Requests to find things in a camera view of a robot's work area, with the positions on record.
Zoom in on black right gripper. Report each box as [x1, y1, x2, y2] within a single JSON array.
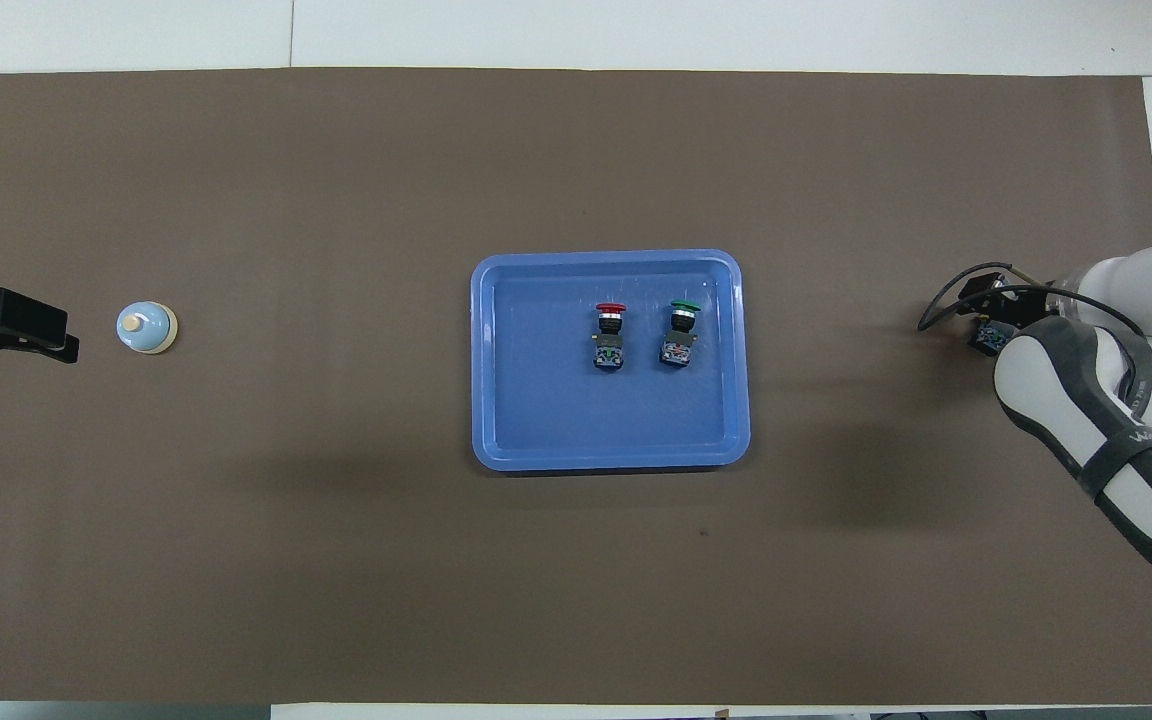
[[956, 272, 1059, 331]]

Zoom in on yellow push button switch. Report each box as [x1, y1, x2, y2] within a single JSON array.
[[970, 318, 1015, 357]]

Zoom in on green push button switch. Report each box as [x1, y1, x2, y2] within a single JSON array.
[[660, 299, 703, 367]]

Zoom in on red push button switch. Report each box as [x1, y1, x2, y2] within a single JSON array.
[[593, 301, 629, 372]]

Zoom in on light blue desk bell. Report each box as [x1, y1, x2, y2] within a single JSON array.
[[116, 300, 179, 355]]

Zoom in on blue plastic tray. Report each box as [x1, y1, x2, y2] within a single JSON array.
[[470, 249, 752, 473]]

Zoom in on brown table mat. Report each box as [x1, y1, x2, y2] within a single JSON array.
[[0, 67, 1152, 707]]

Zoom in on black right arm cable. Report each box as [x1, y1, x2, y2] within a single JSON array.
[[917, 261, 1149, 338]]

